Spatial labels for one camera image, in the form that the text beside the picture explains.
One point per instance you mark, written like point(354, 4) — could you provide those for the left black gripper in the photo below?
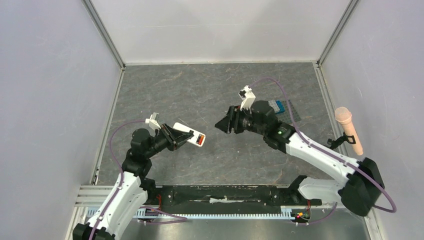
point(171, 134)

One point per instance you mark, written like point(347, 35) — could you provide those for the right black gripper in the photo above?
point(236, 118)

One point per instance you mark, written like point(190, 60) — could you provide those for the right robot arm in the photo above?
point(358, 184)

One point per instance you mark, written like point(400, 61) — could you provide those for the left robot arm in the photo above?
point(132, 188)

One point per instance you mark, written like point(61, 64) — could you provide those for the grey lego brick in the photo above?
point(275, 104)

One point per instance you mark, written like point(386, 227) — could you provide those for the blue lego brick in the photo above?
point(282, 108)

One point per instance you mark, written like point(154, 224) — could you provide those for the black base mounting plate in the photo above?
point(227, 199)

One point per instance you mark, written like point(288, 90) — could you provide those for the grey lego baseplate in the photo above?
point(285, 116)

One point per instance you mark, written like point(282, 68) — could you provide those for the black microphone stand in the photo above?
point(333, 144)

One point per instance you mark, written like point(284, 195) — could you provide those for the pink microphone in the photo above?
point(344, 117)

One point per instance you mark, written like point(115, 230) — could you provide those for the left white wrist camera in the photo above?
point(152, 121)

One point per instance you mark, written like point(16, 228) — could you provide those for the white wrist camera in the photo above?
point(152, 121)
point(247, 96)

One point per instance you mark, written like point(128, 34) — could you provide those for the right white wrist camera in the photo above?
point(247, 96)

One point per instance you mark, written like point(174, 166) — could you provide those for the white slotted cable duct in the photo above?
point(285, 214)

